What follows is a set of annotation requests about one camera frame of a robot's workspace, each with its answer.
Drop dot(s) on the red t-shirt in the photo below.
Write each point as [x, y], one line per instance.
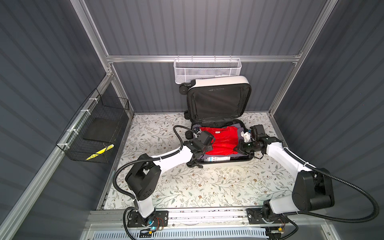
[226, 139]

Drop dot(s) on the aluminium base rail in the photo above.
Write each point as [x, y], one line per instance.
[178, 218]

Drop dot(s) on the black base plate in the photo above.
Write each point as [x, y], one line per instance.
[156, 219]
[263, 216]

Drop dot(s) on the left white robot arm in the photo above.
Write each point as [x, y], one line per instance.
[143, 177]

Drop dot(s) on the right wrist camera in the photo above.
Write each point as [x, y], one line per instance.
[246, 136]

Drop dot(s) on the white vented panel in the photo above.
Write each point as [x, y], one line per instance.
[204, 234]

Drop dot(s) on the white wire mesh basket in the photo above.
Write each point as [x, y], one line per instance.
[188, 69]

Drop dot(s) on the white hard-shell suitcase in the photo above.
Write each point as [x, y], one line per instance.
[216, 103]

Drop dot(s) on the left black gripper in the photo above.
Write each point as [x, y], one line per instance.
[208, 145]

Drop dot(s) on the black wire mesh basket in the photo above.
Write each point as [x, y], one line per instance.
[101, 122]

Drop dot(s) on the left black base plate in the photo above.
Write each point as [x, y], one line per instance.
[156, 219]

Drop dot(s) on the floral table mat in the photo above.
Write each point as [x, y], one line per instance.
[247, 184]

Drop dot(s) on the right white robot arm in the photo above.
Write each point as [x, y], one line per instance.
[312, 191]

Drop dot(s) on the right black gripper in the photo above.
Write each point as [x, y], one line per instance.
[241, 148]

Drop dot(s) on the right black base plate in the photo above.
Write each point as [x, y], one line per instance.
[263, 216]

